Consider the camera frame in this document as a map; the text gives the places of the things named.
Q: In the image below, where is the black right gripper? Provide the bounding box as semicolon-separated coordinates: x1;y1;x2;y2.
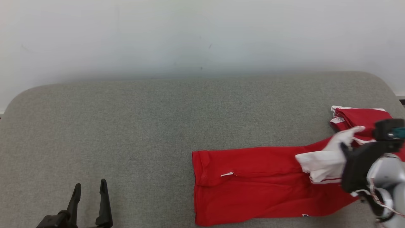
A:
340;139;404;194

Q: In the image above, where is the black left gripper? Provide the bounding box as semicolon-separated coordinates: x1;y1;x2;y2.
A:
35;179;114;228

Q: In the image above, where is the white and red striped garment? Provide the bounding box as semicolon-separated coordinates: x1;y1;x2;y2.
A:
295;105;391;185

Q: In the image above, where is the red garment with white stripes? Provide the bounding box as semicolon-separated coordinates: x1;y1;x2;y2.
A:
191;136;405;227

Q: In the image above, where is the right camera cable teal plug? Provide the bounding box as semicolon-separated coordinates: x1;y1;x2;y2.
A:
389;127;405;140

